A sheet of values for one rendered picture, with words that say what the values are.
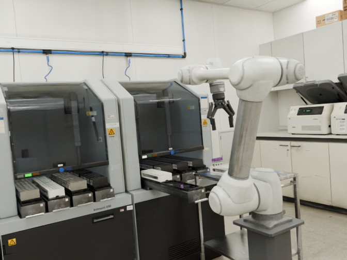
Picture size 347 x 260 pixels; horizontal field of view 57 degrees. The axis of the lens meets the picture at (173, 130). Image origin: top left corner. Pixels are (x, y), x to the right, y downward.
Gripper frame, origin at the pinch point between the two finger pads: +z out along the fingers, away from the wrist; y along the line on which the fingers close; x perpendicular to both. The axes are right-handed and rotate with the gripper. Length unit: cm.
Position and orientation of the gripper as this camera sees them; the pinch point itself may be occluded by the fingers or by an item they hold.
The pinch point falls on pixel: (222, 127)
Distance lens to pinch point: 193.3
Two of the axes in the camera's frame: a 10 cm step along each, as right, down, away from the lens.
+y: 8.5, -1.3, 5.2
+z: 1.5, 9.9, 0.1
